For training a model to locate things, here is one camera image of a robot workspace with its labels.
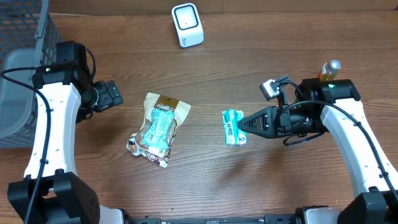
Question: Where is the teal tissue packet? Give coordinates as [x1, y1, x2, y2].
[222, 109, 247, 146]

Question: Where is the brown snack pouch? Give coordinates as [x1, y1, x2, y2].
[126, 93, 191, 168]

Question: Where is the yellow oil bottle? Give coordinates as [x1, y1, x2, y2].
[318, 60, 341, 82]

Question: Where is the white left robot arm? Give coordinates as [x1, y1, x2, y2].
[7, 41, 129, 223]

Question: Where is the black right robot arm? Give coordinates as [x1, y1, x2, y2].
[238, 77, 397, 224]

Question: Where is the white barcode scanner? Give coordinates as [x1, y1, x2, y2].
[171, 3, 205, 49]

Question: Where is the grey plastic mesh basket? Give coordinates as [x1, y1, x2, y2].
[1, 0, 62, 149]

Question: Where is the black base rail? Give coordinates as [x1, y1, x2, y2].
[124, 214, 303, 224]

